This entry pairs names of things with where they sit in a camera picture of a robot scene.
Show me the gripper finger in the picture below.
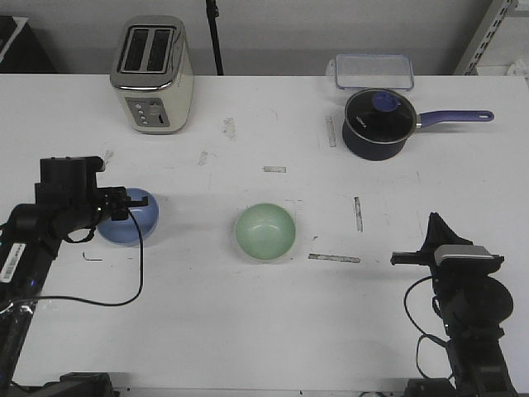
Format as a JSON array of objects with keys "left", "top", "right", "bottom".
[
  {"left": 126, "top": 196, "right": 149, "bottom": 208},
  {"left": 420, "top": 213, "right": 472, "bottom": 252}
]

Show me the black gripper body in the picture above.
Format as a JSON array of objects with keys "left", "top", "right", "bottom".
[
  {"left": 35, "top": 156, "right": 131, "bottom": 222},
  {"left": 390, "top": 251, "right": 504, "bottom": 273}
]

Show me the blue bowl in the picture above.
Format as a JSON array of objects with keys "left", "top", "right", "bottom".
[{"left": 98, "top": 188, "right": 159, "bottom": 246}]

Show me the green bowl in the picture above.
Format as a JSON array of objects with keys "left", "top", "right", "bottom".
[{"left": 234, "top": 203, "right": 296, "bottom": 262}]

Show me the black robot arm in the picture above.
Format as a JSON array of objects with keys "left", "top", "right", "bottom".
[
  {"left": 1, "top": 156, "right": 149, "bottom": 396},
  {"left": 390, "top": 213, "right": 517, "bottom": 396}
]

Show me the small metal hex key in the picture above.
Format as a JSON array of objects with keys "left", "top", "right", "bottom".
[{"left": 82, "top": 251, "right": 103, "bottom": 261}]

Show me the dark blue saucepan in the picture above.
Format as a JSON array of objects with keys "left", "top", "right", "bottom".
[{"left": 342, "top": 88, "right": 494, "bottom": 161}]

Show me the glass pot lid blue knob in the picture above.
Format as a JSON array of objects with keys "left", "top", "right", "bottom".
[{"left": 345, "top": 88, "right": 417, "bottom": 143}]

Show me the cream and chrome toaster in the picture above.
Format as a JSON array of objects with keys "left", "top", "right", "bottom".
[{"left": 110, "top": 15, "right": 194, "bottom": 135}]

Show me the clear plastic food container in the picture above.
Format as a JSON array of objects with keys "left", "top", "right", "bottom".
[{"left": 326, "top": 53, "right": 414, "bottom": 91}]

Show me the black tripod pole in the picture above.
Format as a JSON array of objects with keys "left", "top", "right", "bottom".
[{"left": 205, "top": 0, "right": 224, "bottom": 76}]

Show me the grey metal shelf upright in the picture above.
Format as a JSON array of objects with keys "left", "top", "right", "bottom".
[{"left": 453, "top": 0, "right": 518, "bottom": 75}]

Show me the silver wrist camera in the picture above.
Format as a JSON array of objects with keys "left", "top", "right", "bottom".
[{"left": 434, "top": 245, "right": 494, "bottom": 266}]

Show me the black camera cable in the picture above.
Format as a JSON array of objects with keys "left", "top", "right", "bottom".
[
  {"left": 403, "top": 275, "right": 455, "bottom": 380},
  {"left": 28, "top": 206, "right": 145, "bottom": 308}
]

